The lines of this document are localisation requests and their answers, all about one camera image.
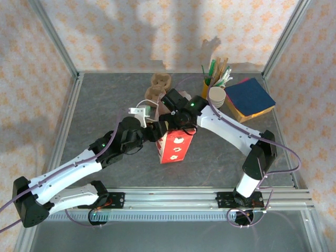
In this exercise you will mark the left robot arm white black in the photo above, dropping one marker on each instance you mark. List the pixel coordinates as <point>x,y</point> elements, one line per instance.
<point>65,170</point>

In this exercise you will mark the brown pulp cup carrier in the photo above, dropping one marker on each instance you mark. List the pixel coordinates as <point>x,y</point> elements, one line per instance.
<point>160,84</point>

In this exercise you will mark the paper cup stack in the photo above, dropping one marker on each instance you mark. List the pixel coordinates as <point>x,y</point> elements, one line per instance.
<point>216,95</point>

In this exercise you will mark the yellow napkin box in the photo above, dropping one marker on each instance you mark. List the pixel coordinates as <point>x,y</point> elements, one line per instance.
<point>252,116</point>

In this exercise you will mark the aluminium frame post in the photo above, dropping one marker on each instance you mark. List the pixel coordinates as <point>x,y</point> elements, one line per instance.
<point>286,36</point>
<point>52,34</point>

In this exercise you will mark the white wrapped straw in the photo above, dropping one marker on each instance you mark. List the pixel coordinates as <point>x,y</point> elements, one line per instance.
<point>225,76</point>
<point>226,80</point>

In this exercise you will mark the wide aluminium base rail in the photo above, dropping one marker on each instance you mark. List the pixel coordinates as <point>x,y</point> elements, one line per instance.
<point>170,198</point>

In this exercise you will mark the thin green straw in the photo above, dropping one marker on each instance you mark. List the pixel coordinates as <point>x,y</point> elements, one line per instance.
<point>204,74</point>

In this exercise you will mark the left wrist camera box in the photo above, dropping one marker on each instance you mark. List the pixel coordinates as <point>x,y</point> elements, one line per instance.
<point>139,113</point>

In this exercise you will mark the wide green stirrer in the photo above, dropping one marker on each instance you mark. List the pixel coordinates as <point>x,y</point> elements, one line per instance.
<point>212,69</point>

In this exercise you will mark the yellow stirrer holder cup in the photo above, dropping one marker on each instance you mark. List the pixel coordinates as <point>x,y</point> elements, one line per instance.
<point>206,90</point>

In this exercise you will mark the blue napkin stack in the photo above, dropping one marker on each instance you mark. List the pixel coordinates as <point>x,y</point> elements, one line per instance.
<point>249,95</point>

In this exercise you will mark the aluminium frame rail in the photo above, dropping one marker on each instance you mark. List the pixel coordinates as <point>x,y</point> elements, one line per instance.
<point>68,118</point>
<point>118,71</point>
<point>278,110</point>

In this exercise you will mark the red white paper bag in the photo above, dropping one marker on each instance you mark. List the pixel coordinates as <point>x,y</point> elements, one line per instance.
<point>176,147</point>

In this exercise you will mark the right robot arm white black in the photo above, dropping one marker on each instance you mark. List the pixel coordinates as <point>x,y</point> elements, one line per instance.
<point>228,128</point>

